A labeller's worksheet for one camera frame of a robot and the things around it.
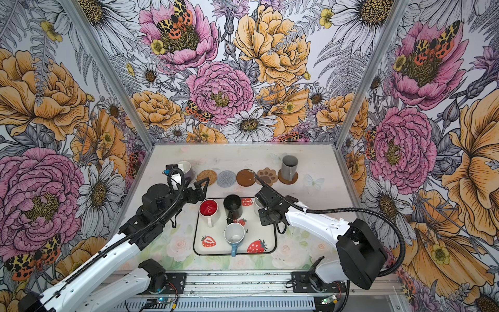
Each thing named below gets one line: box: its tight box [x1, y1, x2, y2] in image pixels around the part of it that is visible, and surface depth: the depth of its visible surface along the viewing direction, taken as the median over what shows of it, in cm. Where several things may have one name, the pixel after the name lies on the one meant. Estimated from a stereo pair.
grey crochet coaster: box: [217, 170, 236, 188], surface depth 107 cm
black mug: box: [223, 193, 243, 225], surface depth 89 cm
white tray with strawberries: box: [192, 197, 278, 257], surface depth 87 cm
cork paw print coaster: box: [255, 167, 279, 187], surface depth 111 cm
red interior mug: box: [198, 198, 219, 229], surface depth 89 cm
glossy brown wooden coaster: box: [235, 169, 257, 187], surface depth 108 cm
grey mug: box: [280, 154, 299, 182], surface depth 101 cm
